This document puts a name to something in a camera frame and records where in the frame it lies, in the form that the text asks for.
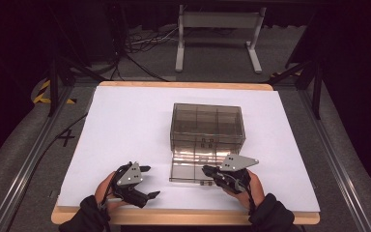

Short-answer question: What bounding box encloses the white paper sheet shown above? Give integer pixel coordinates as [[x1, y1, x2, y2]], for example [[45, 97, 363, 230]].
[[57, 86, 321, 214]]

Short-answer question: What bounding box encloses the right hand-held gripper cable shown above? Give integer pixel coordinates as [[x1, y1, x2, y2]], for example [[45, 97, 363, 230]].
[[230, 175, 259, 217]]

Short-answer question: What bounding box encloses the black floor cable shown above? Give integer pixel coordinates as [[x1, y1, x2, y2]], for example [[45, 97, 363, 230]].
[[5, 112, 89, 232]]

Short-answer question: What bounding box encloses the bundle of floor cables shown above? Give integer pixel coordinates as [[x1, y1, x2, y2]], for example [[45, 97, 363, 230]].
[[125, 26, 181, 55]]

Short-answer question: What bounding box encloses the transparent grey drawer cabinet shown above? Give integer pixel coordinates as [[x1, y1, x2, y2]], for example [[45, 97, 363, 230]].
[[169, 102, 246, 155]]

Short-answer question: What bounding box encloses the person's left hand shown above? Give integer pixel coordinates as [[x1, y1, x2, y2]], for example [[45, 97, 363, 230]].
[[95, 171, 129, 214]]

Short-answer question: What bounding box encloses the grey metal floor rail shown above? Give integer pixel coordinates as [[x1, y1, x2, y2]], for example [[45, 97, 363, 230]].
[[0, 86, 75, 232], [298, 89, 371, 232]]

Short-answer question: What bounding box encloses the person's right hand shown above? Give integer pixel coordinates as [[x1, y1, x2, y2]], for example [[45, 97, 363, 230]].
[[223, 169, 266, 211]]

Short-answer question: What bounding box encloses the left hand-held gripper cable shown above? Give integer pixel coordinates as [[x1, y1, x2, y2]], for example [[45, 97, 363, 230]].
[[98, 162, 133, 232]]

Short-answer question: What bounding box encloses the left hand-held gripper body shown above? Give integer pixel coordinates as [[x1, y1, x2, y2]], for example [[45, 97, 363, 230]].
[[110, 161, 149, 209]]

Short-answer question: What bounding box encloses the hand-held gripper cable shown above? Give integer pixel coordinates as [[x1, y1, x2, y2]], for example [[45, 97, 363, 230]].
[[230, 175, 259, 217], [98, 162, 133, 232]]

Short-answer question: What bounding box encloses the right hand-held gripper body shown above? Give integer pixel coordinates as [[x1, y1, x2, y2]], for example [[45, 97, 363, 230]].
[[213, 154, 260, 195]]

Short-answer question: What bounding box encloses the transparent grey drawer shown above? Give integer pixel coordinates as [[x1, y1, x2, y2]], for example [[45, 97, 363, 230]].
[[170, 133, 246, 144], [170, 140, 245, 151], [168, 148, 241, 188]]

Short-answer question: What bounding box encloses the black metal stand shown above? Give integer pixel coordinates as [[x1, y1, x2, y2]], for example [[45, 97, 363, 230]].
[[268, 60, 324, 121], [47, 57, 108, 118]]

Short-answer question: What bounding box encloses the wooden table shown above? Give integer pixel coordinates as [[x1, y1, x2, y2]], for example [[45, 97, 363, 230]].
[[51, 80, 321, 226]]

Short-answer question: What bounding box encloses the dark cabinet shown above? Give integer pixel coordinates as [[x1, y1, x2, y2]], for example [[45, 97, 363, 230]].
[[85, 0, 125, 65]]

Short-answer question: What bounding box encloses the yellow black striped tape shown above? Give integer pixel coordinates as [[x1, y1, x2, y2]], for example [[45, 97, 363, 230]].
[[33, 79, 78, 105], [270, 69, 303, 79]]

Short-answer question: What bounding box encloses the white metal stand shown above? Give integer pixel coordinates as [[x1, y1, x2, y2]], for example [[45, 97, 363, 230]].
[[175, 4, 267, 74]]

